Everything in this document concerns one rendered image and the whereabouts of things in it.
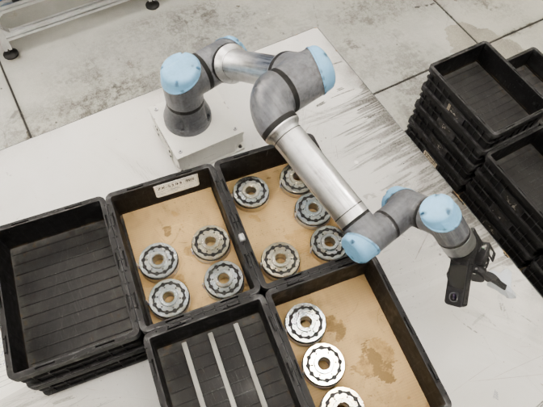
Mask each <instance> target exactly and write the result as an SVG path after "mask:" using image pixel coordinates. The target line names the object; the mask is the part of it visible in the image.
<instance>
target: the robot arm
mask: <svg viewBox="0 0 543 407"><path fill-rule="evenodd" d="M160 75H161V84H162V88H163V92H164V96H165V100H166V106H165V110H164V112H163V119H164V122H165V125H166V127H167V129H168V130H169V131H170V132H172V133H173V134H175V135H176V136H182V137H191V136H197V135H199V134H201V133H202V132H204V131H205V130H206V129H207V128H208V127H209V125H210V124H211V121H212V113H211V109H210V107H209V105H208V104H207V102H206V101H205V99H204V94H205V93H206V92H208V91H210V90H211V89H213V88H214V87H216V86H218V85H220V84H222V83H226V84H236V83H239V82H245V83H249V84H252V85H253V87H252V90H251V93H250V113H251V118H252V120H253V122H254V125H255V128H256V130H257V132H258V133H259V135H260V136H261V137H262V138H263V140H264V141H265V142H266V143H267V144H268V145H274V146H275V147H276V149H277V150H278V151H279V152H280V154H281V155H282V156H283V158H284V159H285V160H286V162H287V163H288V164H289V165H290V166H291V167H292V168H293V170H294V171H295V172H296V174H297V175H298V176H299V177H300V179H301V180H302V181H303V183H304V184H305V185H306V186H307V187H308V188H309V190H310V191H311V192H312V193H313V195H314V196H315V197H316V199H317V200H318V201H319V203H320V204H321V205H322V206H323V207H324V208H325V209H326V211H327V212H328V213H329V214H330V216H331V217H332V218H333V220H334V221H335V222H336V224H337V225H338V226H339V227H340V228H341V229H342V230H343V232H344V233H345V235H344V237H343V238H342V241H341V243H342V247H343V248H344V249H345V253H346V254H347V255H348V257H349V258H351V259H352V260H353V261H355V262H358V263H366V262H368V261H369V260H371V259H372V258H374V257H375V256H376V255H378V254H379V253H380V252H381V251H382V250H383V249H384V248H385V247H386V246H388V245H389V244H390V243H392V242H393V241H394V240H396V239H397V238H398V237H400V236H401V235H402V234H403V233H404V232H405V231H407V230H408V229H409V228H410V227H415V228H417V229H420V230H423V231H425V232H427V233H430V234H431V235H432V236H433V237H434V238H435V239H436V241H437V243H438V244H439V245H440V247H441V249H442V250H443V251H444V253H445V254H447V256H448V257H449V258H450V265H449V268H448V271H447V274H446V275H447V279H448V282H447V287H446V293H445V298H444V302H445V303H446V304H449V305H452V306H455V307H458V308H462V307H466V306H467V304H468V299H469V288H470V283H471V281H474V282H479V283H482V282H484V280H485V281H487V286H488V287H490V288H493V289H495V290H496V291H498V292H499V293H500V294H502V295H504V296H506V297H507V298H508V299H515V298H516V294H515V293H514V291H513V290H512V289H511V271H510V270H509V269H507V268H505V269H504V270H503V271H501V272H500V273H499V272H498V271H494V270H492V271H487V270H486V268H487V267H488V265H489V262H490V260H491V261H492V262H494V260H495V255H496V253H495V251H494V249H493V248H492V246H491V244H490V243H489V242H484V241H482V240H481V238H480V237H479V235H478V233H477V231H476V229H475V228H470V227H469V226H468V224H467V222H466V221H465V218H464V217H463V215H462V214H461V210H460V208H459V207H458V205H457V204H456V203H455V202H454V201H453V199H452V198H451V197H450V196H448V195H445V194H438V195H436V194H434V195H430V196H426V195H423V194H421V193H418V192H416V191H414V190H412V189H410V188H405V187H400V186H395V187H391V188H390V189H389V190H388V191H387V192H386V194H385V195H384V196H383V198H382V201H381V208H380V209H379V210H377V211H376V212H374V213H373V214H372V213H371V212H370V211H369V210H368V208H367V207H366V205H365V204H364V203H363V201H362V200H361V199H360V198H359V196H358V195H357V194H356V193H355V192H354V191H353V190H352V188H351V187H350V186H349V185H348V183H347V182H346V181H345V180H344V178H343V177H342V176H341V174H340V173H339V172H338V171H337V170H336V169H335V168H334V166H333V165H332V164H331V163H330V161H329V160H328V159H327V158H326V156H325V155H324V154H323V153H322V151H321V150H320V149H319V147H317V146H316V145H315V143H314V142H313V141H312V139H311V138H310V137H309V136H308V134H307V133H306V132H305V130H304V129H303V128H302V127H301V126H300V125H299V116H298V115H297V113H296V112H297V111H299V110H300V109H302V108H303V107H305V106H307V105H308V104H310V103H312V102H313V101H314V100H316V99H318V98H319V97H321V96H323V95H325V94H326V93H327V92H328V91H329V90H331V89H332V88H333V87H334V85H335V69H334V66H333V65H332V62H331V60H330V58H329V57H328V56H327V54H326V53H325V51H324V50H323V49H321V48H320V47H318V46H317V45H311V46H309V47H306V48H305V49H304V50H302V51H300V52H293V51H283V52H279V53H278V54H276V55H271V54H266V53H260V52H250V51H247V50H246V48H245V46H244V45H243V43H242V42H241V41H240V42H239V41H238V39H237V38H236V37H234V36H224V37H221V38H219V39H217V40H216V41H215V42H213V43H211V44H209V45H207V46H206V47H204V48H202V49H200V50H198V51H197V52H194V53H193V54H191V53H189V52H185V53H181V52H178V53H176V54H173V55H171V56H170V57H168V58H167V59H166V60H165V61H164V62H163V64H162V67H161V70H160ZM484 245H486V250H485V249H484V248H482V246H484ZM490 249H491V250H492V252H493V254H492V257H491V256H490ZM489 257H490V258H489Z"/></svg>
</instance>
